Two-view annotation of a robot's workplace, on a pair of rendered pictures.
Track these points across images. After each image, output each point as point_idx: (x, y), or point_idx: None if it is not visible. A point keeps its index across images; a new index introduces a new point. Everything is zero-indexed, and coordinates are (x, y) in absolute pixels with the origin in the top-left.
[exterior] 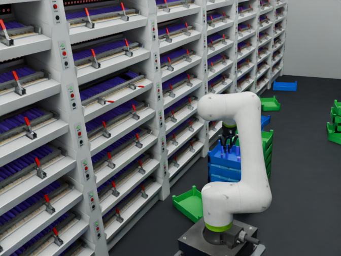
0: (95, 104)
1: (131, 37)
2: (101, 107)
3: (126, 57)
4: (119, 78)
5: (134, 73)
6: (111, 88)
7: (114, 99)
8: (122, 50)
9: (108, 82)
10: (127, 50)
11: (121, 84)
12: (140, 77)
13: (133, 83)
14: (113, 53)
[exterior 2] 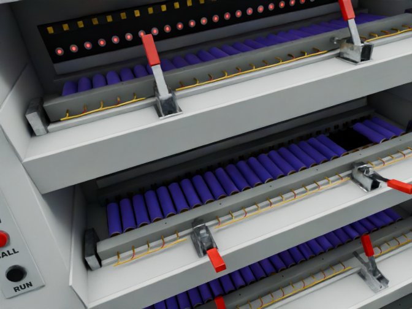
0: (177, 246)
1: (390, 2)
2: (186, 270)
3: (336, 67)
4: (325, 141)
5: (390, 124)
6: (273, 181)
7: (265, 233)
8: (331, 41)
9: (281, 154)
10: (350, 37)
11: (316, 167)
12: (411, 142)
13: (368, 167)
14: (289, 56)
